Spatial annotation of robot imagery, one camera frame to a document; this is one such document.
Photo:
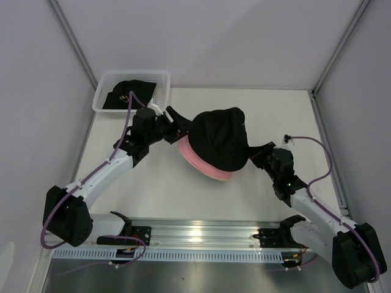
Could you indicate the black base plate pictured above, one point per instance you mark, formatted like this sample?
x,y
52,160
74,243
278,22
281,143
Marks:
x,y
279,237
128,236

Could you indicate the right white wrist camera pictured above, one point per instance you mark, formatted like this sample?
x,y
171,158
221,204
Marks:
x,y
287,142

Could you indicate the aluminium mounting rail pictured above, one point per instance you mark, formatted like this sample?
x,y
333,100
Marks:
x,y
168,233

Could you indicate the white plastic basket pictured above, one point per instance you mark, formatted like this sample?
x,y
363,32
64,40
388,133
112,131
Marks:
x,y
112,78

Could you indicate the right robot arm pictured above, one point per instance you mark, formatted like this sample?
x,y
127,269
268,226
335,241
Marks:
x,y
353,250

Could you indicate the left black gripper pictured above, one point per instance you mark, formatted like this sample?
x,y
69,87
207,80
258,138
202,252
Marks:
x,y
181,124

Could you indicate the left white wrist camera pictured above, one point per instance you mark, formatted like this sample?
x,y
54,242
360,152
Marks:
x,y
154,107

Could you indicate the left aluminium corner post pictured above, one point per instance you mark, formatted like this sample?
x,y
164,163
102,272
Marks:
x,y
72,40

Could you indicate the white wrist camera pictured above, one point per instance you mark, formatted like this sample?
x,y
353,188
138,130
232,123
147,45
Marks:
x,y
287,142
154,107

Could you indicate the right aluminium corner post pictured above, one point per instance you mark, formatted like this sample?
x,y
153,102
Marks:
x,y
342,44

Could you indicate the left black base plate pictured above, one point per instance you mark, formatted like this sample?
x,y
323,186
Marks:
x,y
128,236

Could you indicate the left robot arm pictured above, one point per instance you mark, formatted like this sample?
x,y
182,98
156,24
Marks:
x,y
66,213

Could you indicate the black smiley bucket hat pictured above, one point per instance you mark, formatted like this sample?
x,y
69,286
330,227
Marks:
x,y
139,92

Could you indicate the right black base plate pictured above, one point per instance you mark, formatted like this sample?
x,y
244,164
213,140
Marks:
x,y
279,237

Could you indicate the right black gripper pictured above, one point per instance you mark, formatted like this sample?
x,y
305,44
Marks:
x,y
253,151

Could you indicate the beige bucket hat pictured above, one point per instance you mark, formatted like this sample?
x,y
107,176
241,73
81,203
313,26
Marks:
x,y
223,178

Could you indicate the white slotted cable duct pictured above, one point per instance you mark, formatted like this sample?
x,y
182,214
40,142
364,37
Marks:
x,y
175,255

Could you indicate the aluminium corner post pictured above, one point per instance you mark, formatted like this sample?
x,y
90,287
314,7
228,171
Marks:
x,y
342,44
72,40

